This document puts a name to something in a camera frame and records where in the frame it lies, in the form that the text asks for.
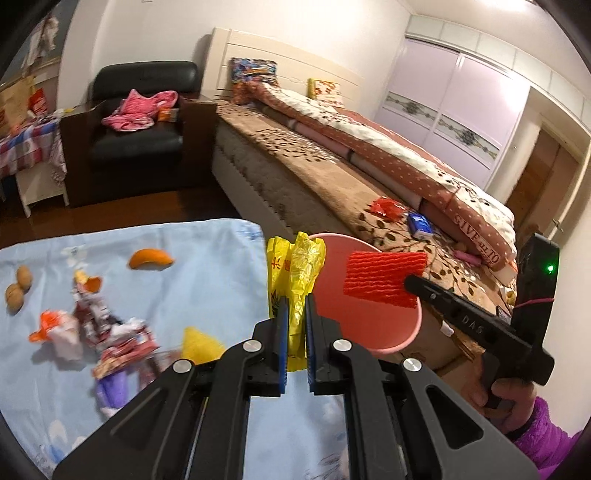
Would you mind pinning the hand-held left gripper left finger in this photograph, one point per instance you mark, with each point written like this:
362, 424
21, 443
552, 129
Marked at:
281, 344

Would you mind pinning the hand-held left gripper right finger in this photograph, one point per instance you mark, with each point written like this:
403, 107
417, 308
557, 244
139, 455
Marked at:
311, 344

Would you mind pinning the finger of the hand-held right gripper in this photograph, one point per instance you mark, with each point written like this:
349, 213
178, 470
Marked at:
455, 309

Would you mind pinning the pink plastic basin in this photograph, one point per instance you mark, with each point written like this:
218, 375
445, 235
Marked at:
369, 323

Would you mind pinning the red foam fruit net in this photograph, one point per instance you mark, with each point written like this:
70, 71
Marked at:
383, 279

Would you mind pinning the yellow plastic bag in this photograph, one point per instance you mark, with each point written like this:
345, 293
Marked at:
300, 263

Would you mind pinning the person's right hand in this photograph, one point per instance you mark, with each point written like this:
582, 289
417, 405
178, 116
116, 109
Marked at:
515, 401

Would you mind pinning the pink tube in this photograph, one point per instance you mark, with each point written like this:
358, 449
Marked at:
467, 257

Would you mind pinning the blue tissue pack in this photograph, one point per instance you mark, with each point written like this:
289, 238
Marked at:
419, 225

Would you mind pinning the brown wooden door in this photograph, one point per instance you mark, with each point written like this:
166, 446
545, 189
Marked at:
540, 180

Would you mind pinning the light blue floral cloth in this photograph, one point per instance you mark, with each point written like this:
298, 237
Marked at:
207, 277

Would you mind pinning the red snack packet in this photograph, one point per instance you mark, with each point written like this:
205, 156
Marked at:
388, 208

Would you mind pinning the crumpled red white wrapper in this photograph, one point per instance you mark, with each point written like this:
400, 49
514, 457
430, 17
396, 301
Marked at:
129, 348

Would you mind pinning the large orange peel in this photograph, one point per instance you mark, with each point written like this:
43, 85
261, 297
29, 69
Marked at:
150, 258

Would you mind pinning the pink dotted white quilt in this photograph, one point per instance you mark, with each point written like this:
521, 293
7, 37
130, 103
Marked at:
415, 157

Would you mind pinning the purple wrapper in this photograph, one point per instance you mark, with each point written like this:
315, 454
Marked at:
111, 392

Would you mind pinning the brown leaf pattern blanket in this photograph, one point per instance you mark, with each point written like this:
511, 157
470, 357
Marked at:
295, 157

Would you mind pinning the white bed with mattress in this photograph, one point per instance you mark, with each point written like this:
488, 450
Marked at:
240, 157

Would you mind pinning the lilac sliding wardrobe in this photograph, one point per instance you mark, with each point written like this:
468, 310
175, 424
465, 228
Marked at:
452, 101

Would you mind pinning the small orange peel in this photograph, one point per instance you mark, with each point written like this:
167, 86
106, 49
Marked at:
91, 282

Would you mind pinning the black leather armchair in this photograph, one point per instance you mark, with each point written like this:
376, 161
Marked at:
138, 147

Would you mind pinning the yellow red floral pillow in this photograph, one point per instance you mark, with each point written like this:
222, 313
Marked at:
327, 90

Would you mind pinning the small orange box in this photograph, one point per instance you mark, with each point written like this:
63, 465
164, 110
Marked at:
167, 114

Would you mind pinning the colourful printed pillow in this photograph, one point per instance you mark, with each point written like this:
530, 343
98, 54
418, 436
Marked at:
253, 74

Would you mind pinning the pink dotted clothing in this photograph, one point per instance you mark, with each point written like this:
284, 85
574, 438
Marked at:
138, 108

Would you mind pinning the white side table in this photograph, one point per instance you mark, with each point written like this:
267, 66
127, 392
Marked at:
39, 184

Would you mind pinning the red bag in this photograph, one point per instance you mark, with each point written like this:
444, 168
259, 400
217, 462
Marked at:
39, 104

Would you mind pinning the brown paper bag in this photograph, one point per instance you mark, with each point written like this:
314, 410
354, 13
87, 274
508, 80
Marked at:
16, 104

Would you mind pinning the hanging wall ornament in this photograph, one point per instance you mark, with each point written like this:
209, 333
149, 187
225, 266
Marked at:
46, 37

